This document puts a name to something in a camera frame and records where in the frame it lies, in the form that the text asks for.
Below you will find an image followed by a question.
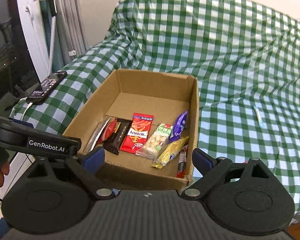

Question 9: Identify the thin red black stick snack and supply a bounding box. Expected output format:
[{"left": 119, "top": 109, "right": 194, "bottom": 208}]
[{"left": 177, "top": 144, "right": 189, "bottom": 178}]

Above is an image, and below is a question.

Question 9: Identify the silver foil snack packet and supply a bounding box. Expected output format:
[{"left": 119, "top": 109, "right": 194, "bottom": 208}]
[{"left": 83, "top": 117, "right": 110, "bottom": 153}]

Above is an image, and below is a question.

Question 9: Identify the dark brown chocolate bar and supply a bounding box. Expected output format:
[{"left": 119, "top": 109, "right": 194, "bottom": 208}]
[{"left": 103, "top": 118, "right": 132, "bottom": 155}]

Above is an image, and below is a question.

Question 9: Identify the yellow snack bar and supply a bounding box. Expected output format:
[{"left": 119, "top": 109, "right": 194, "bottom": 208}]
[{"left": 151, "top": 136, "right": 189, "bottom": 169}]

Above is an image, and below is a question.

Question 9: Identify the small red snack pack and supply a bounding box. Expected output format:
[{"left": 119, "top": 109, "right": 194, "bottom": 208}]
[{"left": 97, "top": 119, "right": 117, "bottom": 144}]

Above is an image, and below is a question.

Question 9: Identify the purple candy wrapper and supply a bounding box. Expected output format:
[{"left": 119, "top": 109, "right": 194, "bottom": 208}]
[{"left": 169, "top": 111, "right": 188, "bottom": 143}]

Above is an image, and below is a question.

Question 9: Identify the green peanut snack pack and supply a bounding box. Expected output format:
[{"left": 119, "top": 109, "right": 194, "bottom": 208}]
[{"left": 136, "top": 123, "right": 173, "bottom": 160}]

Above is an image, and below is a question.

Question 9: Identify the red spicy strip packet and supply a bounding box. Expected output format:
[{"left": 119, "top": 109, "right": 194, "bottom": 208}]
[{"left": 120, "top": 113, "right": 154, "bottom": 154}]

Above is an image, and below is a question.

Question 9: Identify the black smartphone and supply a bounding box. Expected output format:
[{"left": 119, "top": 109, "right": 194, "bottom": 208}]
[{"left": 26, "top": 71, "right": 67, "bottom": 105}]

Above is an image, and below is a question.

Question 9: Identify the white blue thin candy stick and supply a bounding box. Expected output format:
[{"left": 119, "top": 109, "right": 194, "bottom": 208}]
[{"left": 253, "top": 106, "right": 265, "bottom": 128}]

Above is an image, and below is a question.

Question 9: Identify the open cardboard box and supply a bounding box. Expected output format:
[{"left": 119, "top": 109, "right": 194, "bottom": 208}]
[{"left": 64, "top": 69, "right": 199, "bottom": 190}]

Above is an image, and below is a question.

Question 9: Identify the green checkered sofa cover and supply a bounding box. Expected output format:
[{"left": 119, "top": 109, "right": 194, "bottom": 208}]
[{"left": 11, "top": 0, "right": 300, "bottom": 212}]

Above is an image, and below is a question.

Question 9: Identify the grey curtain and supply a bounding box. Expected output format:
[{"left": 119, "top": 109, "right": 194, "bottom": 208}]
[{"left": 55, "top": 0, "right": 88, "bottom": 64}]

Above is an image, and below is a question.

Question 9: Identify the white charging cable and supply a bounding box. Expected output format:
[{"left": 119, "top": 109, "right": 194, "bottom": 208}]
[{"left": 9, "top": 97, "right": 33, "bottom": 122}]

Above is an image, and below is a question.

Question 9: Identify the braided steamer hose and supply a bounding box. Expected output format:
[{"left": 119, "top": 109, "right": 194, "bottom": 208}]
[{"left": 47, "top": 15, "right": 57, "bottom": 77}]

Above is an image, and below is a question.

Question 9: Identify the white door frame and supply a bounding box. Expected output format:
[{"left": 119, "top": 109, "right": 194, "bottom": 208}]
[{"left": 17, "top": 0, "right": 49, "bottom": 81}]

